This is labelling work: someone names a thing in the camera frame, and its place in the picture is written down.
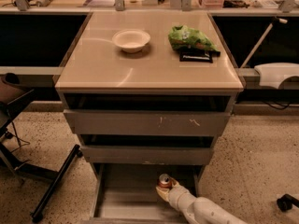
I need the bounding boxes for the black chair base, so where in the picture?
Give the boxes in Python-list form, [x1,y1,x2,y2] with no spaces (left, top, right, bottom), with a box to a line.
[0,73,84,224]

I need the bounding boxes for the grey bottom drawer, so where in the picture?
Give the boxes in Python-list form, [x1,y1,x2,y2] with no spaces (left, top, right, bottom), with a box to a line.
[81,164,201,224]

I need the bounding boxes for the orange coke can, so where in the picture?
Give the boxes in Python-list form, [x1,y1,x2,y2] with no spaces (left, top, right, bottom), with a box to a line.
[158,174,172,189]

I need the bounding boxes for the grey drawer cabinet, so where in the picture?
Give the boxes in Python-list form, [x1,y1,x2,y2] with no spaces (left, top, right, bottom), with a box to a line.
[54,10,245,224]

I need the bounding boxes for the grey middle drawer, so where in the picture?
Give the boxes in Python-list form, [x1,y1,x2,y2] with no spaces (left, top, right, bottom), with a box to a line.
[78,134,216,165]

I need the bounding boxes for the green chip bag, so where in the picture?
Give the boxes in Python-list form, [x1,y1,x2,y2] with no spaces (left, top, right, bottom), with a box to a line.
[168,25,221,56]

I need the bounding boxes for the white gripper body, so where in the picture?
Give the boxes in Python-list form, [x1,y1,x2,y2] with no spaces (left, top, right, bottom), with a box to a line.
[168,186,196,213]

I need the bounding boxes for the white paper bowl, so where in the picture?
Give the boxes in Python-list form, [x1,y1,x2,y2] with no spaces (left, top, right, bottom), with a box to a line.
[112,29,150,53]

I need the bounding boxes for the white stick with cap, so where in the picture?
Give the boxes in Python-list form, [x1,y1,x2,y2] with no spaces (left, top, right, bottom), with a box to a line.
[239,17,288,68]

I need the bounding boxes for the grey top drawer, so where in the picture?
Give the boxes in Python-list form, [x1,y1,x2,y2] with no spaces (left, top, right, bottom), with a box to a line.
[64,93,232,136]

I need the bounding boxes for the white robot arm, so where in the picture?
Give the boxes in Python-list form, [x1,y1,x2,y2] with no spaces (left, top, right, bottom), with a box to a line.
[156,174,248,224]

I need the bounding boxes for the grey drawer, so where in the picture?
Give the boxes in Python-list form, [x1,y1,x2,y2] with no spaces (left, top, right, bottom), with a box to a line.
[81,164,201,224]
[78,134,216,165]
[64,93,232,136]

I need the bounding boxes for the white curved chair part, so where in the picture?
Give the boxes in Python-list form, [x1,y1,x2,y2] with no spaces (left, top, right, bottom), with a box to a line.
[254,63,299,89]

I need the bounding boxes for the black caster wheel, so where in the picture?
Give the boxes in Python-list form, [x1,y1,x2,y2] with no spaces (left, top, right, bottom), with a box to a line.
[277,194,299,212]

